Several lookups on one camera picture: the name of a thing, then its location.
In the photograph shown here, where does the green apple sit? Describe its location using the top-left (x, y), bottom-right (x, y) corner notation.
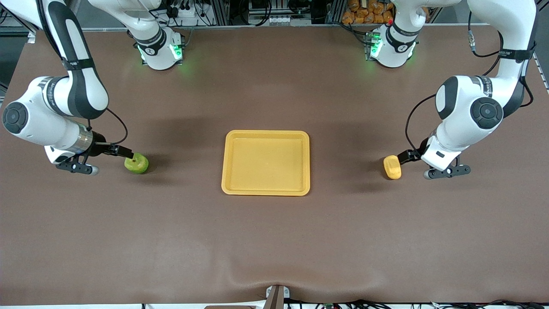
top-left (124, 153), bottom-right (149, 174)

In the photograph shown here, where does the yellow plastic tray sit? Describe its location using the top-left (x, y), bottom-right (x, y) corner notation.
top-left (221, 130), bottom-right (311, 197)

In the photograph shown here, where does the orange snack bag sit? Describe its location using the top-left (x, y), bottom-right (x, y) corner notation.
top-left (342, 0), bottom-right (394, 24)

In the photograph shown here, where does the white socket box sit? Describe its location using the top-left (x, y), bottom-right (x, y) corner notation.
top-left (169, 4), bottom-right (202, 20)

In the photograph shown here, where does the brown table mat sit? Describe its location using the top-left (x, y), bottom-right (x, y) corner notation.
top-left (0, 24), bottom-right (549, 306)

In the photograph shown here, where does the white power strip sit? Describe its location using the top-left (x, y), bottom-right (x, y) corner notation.
top-left (248, 15), bottom-right (290, 25)

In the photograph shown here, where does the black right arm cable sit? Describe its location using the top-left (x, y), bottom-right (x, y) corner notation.
top-left (86, 107), bottom-right (129, 146)

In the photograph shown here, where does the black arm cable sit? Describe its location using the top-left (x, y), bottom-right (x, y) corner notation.
top-left (405, 11), bottom-right (534, 151)
top-left (86, 107), bottom-right (129, 146)

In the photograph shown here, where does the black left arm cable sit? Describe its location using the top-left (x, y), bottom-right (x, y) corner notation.
top-left (405, 11), bottom-right (534, 151)

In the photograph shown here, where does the aluminium table edge rail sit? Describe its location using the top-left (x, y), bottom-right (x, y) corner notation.
top-left (81, 24), bottom-right (472, 33)

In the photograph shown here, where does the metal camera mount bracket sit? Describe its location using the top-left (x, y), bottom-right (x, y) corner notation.
top-left (265, 285), bottom-right (290, 309)

